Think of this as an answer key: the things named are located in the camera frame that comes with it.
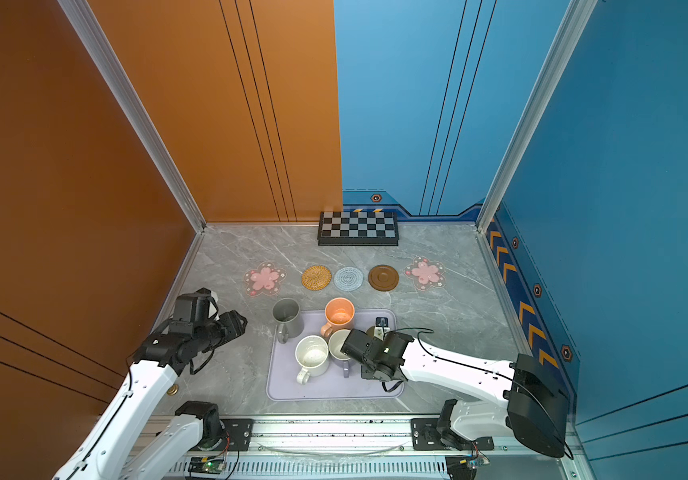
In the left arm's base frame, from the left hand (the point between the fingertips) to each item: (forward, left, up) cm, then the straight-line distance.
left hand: (240, 320), depth 80 cm
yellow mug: (-3, -35, +1) cm, 36 cm away
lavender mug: (-3, -26, -6) cm, 27 cm away
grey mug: (+5, -11, -5) cm, 13 cm away
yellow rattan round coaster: (+22, -18, -11) cm, 30 cm away
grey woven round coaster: (+22, -29, -11) cm, 38 cm away
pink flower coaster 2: (+25, -56, -12) cm, 63 cm away
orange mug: (+8, -26, -11) cm, 29 cm away
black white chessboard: (+45, -32, -9) cm, 56 cm away
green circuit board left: (-31, +4, -14) cm, 34 cm away
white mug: (-5, -19, -10) cm, 22 cm away
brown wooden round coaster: (+22, -41, -11) cm, 48 cm away
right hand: (-10, -35, -7) cm, 38 cm away
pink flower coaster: (+22, 0, -12) cm, 25 cm away
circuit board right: (-31, -58, -13) cm, 66 cm away
